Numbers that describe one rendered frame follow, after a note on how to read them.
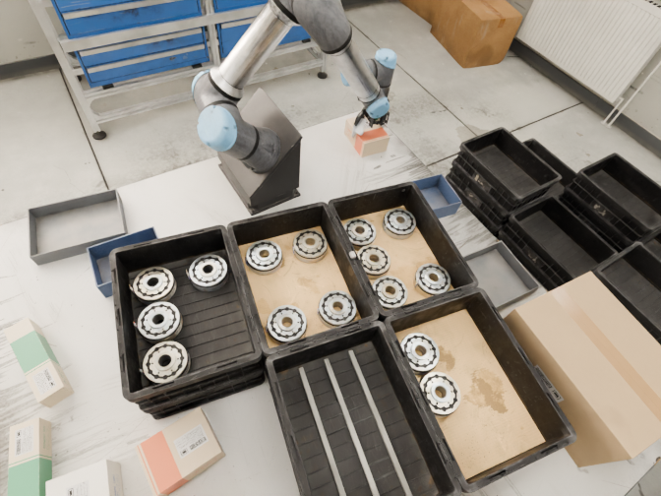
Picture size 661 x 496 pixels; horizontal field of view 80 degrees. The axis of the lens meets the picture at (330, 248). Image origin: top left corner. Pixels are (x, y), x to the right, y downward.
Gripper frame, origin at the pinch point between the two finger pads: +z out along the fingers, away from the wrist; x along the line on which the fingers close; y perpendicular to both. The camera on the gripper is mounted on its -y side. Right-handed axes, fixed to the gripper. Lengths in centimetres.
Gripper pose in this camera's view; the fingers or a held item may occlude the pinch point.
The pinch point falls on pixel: (366, 132)
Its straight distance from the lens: 171.9
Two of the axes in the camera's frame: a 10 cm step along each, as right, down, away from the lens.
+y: 4.3, 7.7, -4.7
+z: -0.9, 5.6, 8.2
